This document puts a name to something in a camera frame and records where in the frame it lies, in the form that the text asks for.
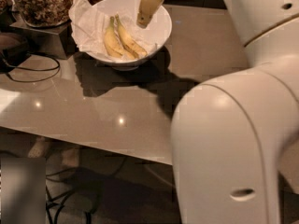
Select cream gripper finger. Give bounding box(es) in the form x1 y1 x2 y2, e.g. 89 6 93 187
136 0 164 28

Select spotted yellow banana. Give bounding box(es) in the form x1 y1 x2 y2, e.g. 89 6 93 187
115 15 148 59

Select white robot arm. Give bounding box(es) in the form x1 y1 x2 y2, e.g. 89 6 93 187
171 0 299 224

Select white bowl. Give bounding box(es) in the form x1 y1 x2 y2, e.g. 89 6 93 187
77 0 172 71

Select white paper napkin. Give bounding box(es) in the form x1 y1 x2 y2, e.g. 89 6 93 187
69 0 157 65

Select dark metal box stand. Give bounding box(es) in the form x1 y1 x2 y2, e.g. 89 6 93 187
9 21 77 60

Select glass jar of nuts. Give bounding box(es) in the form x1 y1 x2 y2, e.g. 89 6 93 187
13 0 72 28

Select dark round object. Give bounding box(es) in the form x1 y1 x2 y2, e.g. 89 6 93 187
0 33 29 70

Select left light slipper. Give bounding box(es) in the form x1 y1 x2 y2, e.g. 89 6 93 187
27 136 51 158

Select black cable on table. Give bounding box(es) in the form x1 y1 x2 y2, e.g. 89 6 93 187
0 51 61 84

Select black floor cables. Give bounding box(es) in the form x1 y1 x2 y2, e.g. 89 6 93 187
45 156 125 224

